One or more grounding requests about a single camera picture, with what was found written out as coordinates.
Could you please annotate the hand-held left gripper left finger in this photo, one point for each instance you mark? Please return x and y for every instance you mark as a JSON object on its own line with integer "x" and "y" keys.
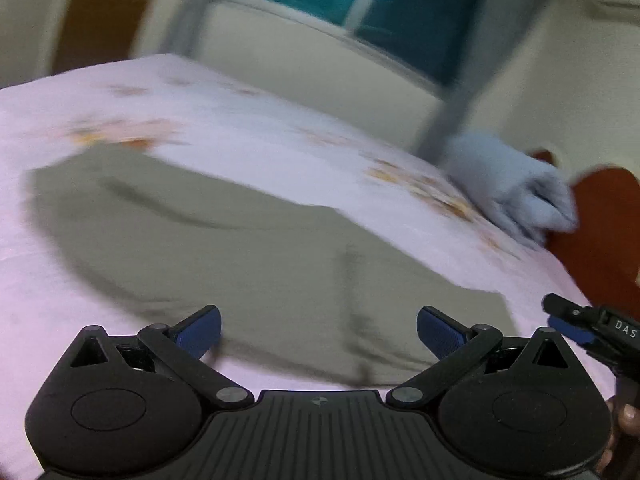
{"x": 200, "y": 332}

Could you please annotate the red-brown wooden headboard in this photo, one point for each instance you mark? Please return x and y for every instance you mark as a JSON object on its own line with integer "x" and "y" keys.
{"x": 600, "y": 240}

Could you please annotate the sliding glass window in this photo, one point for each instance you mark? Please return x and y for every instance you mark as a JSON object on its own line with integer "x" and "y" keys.
{"x": 400, "y": 5}

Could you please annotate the brown wooden door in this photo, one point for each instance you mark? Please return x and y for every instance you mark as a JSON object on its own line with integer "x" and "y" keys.
{"x": 100, "y": 15}

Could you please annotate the person's right hand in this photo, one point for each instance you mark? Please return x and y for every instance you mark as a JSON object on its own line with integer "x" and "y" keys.
{"x": 625, "y": 425}

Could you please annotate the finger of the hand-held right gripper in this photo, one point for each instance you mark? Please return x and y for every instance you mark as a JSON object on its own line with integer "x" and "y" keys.
{"x": 570, "y": 330}
{"x": 567, "y": 306}

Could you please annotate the grey-green pants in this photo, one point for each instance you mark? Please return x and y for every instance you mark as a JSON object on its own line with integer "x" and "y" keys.
{"x": 225, "y": 255}

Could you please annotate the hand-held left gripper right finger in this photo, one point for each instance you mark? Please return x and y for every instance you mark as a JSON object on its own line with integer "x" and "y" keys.
{"x": 437, "y": 332}

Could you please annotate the light blue folded quilt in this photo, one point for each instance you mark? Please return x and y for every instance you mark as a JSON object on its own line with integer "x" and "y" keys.
{"x": 510, "y": 185}

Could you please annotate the bed with pink floral sheet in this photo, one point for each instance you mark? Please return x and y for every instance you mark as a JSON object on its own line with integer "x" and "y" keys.
{"x": 240, "y": 125}

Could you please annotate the grey curtain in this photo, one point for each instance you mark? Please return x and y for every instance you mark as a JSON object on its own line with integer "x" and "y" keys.
{"x": 480, "y": 60}
{"x": 210, "y": 5}

